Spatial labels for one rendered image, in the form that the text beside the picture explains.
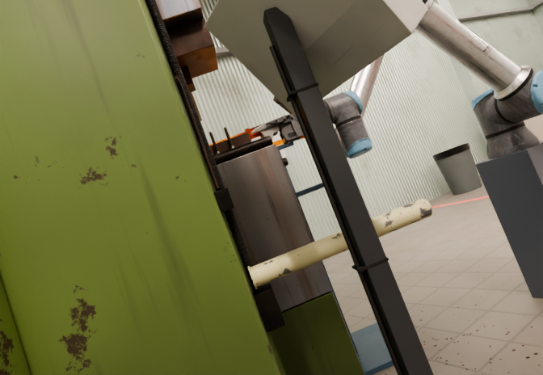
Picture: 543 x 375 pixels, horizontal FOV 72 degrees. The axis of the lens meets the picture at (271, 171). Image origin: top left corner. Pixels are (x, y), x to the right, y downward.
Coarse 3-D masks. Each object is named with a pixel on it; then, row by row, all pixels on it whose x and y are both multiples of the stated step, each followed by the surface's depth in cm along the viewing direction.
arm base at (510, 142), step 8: (512, 128) 150; (520, 128) 150; (488, 136) 157; (496, 136) 153; (504, 136) 151; (512, 136) 150; (520, 136) 149; (528, 136) 149; (488, 144) 158; (496, 144) 153; (504, 144) 151; (512, 144) 149; (520, 144) 148; (528, 144) 147; (536, 144) 148; (488, 152) 160; (496, 152) 153; (504, 152) 151; (512, 152) 149
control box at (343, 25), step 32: (224, 0) 71; (256, 0) 67; (288, 0) 64; (320, 0) 60; (352, 0) 57; (384, 0) 55; (416, 0) 59; (224, 32) 78; (256, 32) 73; (320, 32) 65; (352, 32) 61; (384, 32) 58; (256, 64) 79; (320, 64) 70; (352, 64) 66
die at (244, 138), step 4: (240, 136) 111; (244, 136) 111; (248, 136) 111; (232, 140) 111; (236, 140) 111; (240, 140) 111; (244, 140) 111; (248, 140) 111; (216, 144) 110; (220, 144) 110; (224, 144) 110; (228, 144) 110; (236, 144) 111; (240, 144) 111; (212, 148) 110; (220, 148) 110; (224, 148) 110; (228, 148) 110; (212, 152) 110; (220, 152) 110
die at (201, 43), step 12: (180, 24) 113; (192, 24) 114; (204, 24) 114; (180, 36) 113; (192, 36) 113; (204, 36) 114; (180, 48) 113; (192, 48) 113; (204, 48) 114; (180, 60) 115; (192, 60) 118; (204, 60) 122; (216, 60) 125; (192, 72) 127; (204, 72) 131
